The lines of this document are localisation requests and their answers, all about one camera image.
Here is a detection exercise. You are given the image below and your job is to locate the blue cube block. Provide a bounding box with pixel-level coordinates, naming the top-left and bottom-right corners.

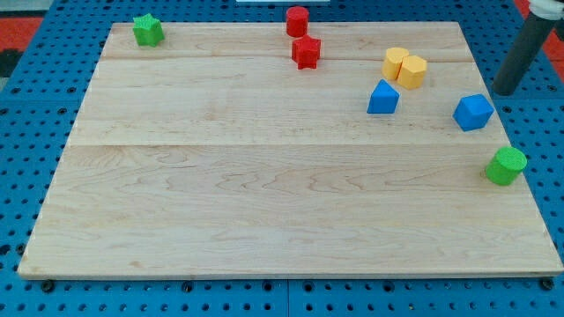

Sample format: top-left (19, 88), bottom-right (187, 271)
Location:
top-left (452, 94), bottom-right (494, 131)

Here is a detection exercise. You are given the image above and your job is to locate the yellow hexagon block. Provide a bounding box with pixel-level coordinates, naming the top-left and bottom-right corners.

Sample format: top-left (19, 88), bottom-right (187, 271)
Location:
top-left (397, 55), bottom-right (427, 89)

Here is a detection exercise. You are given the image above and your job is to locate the light wooden board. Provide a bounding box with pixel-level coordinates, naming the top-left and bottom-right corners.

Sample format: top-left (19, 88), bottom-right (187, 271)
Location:
top-left (18, 22), bottom-right (563, 280)

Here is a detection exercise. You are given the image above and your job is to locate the red star block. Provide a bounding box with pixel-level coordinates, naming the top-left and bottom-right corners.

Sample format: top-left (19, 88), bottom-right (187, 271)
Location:
top-left (292, 35), bottom-right (322, 70)

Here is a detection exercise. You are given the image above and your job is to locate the blue triangular block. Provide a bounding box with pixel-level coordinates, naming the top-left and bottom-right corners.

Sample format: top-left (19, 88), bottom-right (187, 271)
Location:
top-left (367, 79), bottom-right (400, 114)

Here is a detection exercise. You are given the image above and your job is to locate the red cylinder block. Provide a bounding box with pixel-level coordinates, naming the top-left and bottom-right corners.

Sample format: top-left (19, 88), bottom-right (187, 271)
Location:
top-left (286, 6), bottom-right (309, 38)

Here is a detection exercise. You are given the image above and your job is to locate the yellow rounded block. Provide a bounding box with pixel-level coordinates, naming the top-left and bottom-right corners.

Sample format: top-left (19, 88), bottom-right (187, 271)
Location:
top-left (382, 47), bottom-right (410, 80)

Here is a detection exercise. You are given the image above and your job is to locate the green star block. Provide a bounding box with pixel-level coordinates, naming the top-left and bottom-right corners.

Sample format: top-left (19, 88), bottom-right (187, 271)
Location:
top-left (132, 13), bottom-right (165, 47)

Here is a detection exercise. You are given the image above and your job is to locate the green cylinder block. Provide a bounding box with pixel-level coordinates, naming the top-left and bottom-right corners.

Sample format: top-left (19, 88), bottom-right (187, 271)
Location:
top-left (485, 146), bottom-right (528, 186)

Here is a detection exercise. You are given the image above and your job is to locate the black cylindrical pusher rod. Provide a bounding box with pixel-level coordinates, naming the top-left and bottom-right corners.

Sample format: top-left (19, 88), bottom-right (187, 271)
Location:
top-left (492, 0), bottom-right (563, 96)

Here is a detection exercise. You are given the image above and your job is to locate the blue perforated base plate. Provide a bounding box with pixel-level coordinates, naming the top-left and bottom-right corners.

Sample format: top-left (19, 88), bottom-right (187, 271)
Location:
top-left (1, 0), bottom-right (563, 316)

